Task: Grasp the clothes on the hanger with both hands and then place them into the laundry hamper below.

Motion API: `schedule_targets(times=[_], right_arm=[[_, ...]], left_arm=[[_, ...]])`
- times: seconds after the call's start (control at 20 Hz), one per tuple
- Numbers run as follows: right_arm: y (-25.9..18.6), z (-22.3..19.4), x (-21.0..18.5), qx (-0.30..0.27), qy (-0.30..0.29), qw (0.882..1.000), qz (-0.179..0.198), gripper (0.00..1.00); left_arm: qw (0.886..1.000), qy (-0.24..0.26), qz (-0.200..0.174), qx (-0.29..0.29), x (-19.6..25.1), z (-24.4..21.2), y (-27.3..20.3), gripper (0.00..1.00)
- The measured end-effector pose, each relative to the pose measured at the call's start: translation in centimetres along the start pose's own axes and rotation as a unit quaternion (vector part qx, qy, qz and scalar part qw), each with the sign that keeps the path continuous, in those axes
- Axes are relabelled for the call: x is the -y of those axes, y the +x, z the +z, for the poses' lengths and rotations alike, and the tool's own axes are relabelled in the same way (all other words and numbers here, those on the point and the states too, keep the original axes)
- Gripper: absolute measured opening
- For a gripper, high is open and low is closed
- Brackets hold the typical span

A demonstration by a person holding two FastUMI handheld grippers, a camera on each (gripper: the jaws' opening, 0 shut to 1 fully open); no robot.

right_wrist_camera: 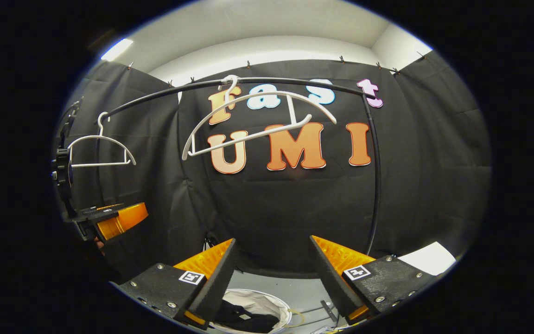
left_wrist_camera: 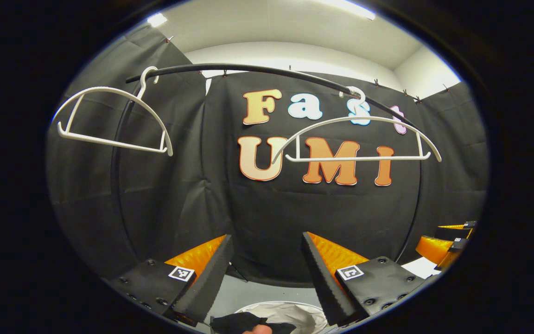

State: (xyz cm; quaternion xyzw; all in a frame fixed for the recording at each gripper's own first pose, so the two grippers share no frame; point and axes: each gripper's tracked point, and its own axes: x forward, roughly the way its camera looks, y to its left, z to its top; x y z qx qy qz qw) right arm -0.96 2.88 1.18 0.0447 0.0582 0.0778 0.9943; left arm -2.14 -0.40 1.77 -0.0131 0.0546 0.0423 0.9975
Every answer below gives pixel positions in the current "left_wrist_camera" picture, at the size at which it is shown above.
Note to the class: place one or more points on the black arched clothes rack rail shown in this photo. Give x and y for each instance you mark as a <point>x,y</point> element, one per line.
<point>248,67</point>

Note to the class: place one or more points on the black backdrop stand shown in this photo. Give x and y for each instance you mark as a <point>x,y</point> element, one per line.
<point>238,272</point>

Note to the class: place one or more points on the small ceiling light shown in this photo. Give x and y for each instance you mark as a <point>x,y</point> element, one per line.
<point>157,20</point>

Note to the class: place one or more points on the black backdrop cloth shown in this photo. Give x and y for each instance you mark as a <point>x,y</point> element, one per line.
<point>271,222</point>

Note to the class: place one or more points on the white clothes hanger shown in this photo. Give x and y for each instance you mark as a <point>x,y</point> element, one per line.
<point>364,158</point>
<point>169,148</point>

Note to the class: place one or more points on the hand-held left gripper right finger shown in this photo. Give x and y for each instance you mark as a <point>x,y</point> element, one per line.
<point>325,287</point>

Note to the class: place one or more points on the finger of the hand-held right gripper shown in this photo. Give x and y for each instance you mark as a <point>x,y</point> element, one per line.
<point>450,233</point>
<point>457,245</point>

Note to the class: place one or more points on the white floor sheet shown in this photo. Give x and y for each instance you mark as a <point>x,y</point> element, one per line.
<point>417,267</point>

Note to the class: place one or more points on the black knit jacket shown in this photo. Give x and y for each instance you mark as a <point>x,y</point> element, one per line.
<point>237,322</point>

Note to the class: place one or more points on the row of backdrop clips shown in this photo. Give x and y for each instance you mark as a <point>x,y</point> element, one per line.
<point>225,73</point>

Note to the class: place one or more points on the white laundry hamper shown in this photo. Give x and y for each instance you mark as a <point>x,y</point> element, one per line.
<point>295,315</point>

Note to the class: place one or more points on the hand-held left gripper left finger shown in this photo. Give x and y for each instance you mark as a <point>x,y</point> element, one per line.
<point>211,283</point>

